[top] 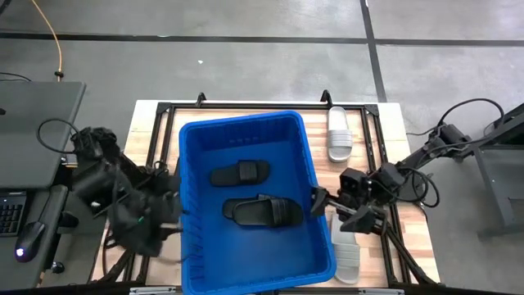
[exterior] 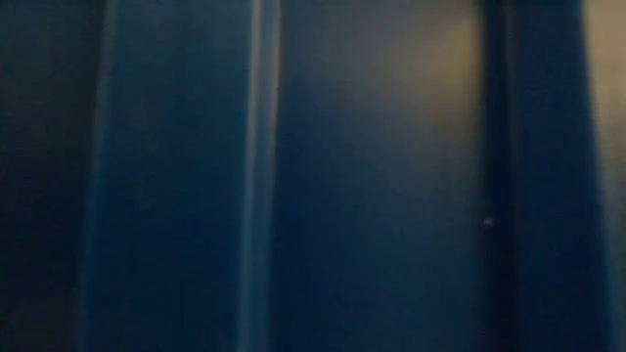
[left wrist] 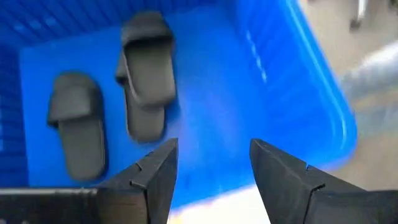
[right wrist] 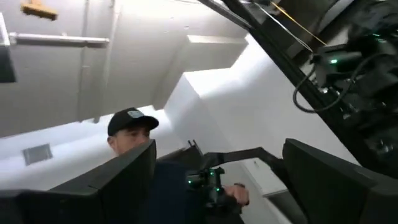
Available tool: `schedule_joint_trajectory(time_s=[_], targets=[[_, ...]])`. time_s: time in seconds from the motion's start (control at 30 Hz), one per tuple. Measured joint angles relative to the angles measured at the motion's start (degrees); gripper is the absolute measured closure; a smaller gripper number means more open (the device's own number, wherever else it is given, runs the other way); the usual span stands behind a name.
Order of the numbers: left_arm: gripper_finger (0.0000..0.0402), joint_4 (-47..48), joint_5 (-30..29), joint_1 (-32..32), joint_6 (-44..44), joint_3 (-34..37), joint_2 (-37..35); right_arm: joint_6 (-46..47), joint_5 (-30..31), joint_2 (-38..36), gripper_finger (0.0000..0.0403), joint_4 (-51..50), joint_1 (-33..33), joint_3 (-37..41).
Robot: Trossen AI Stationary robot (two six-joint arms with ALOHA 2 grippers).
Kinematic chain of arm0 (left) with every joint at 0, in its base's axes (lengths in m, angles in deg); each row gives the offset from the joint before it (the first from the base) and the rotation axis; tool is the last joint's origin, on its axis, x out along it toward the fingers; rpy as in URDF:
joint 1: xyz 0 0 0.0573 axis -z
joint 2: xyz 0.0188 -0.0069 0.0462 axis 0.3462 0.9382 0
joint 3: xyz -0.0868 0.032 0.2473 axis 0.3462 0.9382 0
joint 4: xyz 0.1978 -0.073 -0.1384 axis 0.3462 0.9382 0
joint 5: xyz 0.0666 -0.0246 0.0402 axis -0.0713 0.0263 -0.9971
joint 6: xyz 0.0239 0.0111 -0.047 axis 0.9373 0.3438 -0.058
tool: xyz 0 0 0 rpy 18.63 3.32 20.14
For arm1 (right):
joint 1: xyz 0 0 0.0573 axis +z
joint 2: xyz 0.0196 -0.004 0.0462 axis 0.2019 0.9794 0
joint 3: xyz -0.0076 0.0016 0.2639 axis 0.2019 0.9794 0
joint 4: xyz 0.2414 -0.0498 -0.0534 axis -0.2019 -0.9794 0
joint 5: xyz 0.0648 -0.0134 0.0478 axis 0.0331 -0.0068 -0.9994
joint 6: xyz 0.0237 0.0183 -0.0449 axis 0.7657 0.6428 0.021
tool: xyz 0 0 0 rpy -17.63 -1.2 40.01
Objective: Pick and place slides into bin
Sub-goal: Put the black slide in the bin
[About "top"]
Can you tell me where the grey side desk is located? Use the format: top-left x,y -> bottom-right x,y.
0,79 -> 110,293

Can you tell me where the blue plastic bin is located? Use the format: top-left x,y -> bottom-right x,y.
178,109 -> 337,295

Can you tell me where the silver metal bracket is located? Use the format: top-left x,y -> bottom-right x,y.
357,288 -> 405,295
129,286 -> 178,295

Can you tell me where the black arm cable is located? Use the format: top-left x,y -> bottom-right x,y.
36,118 -> 83,156
404,98 -> 506,137

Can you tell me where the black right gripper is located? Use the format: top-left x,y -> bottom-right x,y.
309,179 -> 388,236

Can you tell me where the orange cable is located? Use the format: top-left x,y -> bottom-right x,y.
30,0 -> 66,81

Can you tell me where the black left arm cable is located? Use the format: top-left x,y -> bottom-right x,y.
36,118 -> 83,156

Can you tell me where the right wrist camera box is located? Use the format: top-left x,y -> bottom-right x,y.
338,166 -> 370,193

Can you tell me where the black computer mouse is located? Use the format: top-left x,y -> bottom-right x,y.
14,220 -> 47,263

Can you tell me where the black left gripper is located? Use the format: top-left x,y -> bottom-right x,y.
112,192 -> 184,257

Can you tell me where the black keyboard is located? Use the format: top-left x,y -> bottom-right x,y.
0,192 -> 28,238

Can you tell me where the white slide sandal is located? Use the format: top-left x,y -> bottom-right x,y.
327,106 -> 355,164
329,211 -> 362,285

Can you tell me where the wooden table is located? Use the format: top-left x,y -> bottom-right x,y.
92,89 -> 441,288

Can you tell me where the black side desk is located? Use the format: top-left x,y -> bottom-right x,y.
470,102 -> 524,241

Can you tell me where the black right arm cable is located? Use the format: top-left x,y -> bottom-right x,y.
404,98 -> 506,137

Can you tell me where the black slide sandal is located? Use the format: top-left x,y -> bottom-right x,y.
210,159 -> 272,188
231,197 -> 305,229
222,193 -> 279,220

